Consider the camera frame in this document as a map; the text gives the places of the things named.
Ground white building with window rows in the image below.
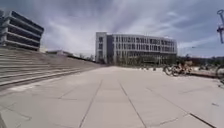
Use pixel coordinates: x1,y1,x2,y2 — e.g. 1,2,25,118
95,31,179,66

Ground pale stone slab plaza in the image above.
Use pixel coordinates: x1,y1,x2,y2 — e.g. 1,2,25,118
0,65,224,128

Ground group of parked bicycles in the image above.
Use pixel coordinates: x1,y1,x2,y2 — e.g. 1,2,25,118
162,60,194,77

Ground wide stone steps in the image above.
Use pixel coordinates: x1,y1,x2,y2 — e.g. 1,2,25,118
0,46,103,90

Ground low stone ledge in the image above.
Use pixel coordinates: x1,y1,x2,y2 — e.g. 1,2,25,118
189,70,224,80

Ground dark banded tiered building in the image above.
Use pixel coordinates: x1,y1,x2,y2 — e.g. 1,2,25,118
0,9,45,52

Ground blue pole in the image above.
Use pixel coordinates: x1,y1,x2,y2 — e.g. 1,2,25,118
216,8,224,45

